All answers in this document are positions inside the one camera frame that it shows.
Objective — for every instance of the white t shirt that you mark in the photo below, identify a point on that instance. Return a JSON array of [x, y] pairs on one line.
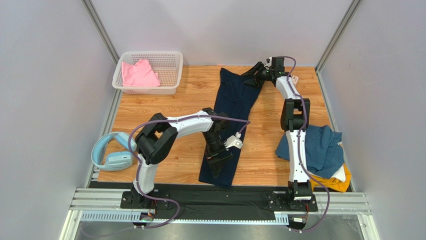
[[339, 175]]

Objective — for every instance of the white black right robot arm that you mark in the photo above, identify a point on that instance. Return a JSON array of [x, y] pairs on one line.
[[294, 121]]

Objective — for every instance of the corner aluminium post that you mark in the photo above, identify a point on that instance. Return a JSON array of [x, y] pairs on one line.
[[98, 24], [340, 30]]

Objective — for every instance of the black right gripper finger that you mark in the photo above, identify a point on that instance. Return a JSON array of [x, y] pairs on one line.
[[254, 82], [259, 66]]

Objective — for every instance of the yellow t shirt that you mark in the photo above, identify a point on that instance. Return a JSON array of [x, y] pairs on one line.
[[335, 184]]

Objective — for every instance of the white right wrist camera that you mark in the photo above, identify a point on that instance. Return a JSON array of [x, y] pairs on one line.
[[267, 62]]

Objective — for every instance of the right corner aluminium post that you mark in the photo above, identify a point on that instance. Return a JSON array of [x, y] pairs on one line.
[[340, 30]]

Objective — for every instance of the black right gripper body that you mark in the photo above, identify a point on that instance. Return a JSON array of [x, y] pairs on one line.
[[258, 73]]

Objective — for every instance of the navy blue t shirt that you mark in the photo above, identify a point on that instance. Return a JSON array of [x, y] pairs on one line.
[[235, 99]]

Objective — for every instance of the left corner aluminium post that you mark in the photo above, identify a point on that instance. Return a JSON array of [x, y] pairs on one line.
[[98, 24]]

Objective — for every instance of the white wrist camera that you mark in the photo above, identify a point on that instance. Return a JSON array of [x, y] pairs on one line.
[[267, 62], [234, 141]]

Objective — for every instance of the white perforated plastic basket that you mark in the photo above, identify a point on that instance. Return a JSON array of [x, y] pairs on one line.
[[168, 65]]

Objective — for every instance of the teal blue t shirt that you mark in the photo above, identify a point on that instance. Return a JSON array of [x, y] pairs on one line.
[[319, 148]]

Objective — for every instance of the pink t shirt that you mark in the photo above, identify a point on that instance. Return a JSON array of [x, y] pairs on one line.
[[140, 74]]

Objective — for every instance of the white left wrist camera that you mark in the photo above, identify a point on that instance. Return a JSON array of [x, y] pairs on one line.
[[234, 141]]

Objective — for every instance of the aluminium front rail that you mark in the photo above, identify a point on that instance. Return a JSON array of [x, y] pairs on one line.
[[104, 204]]

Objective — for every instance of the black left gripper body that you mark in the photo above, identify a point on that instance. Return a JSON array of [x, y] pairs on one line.
[[215, 145]]

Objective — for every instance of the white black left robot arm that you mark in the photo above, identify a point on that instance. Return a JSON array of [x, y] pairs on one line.
[[154, 143]]

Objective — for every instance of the small pink white box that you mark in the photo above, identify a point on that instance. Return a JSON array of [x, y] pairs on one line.
[[295, 79]]

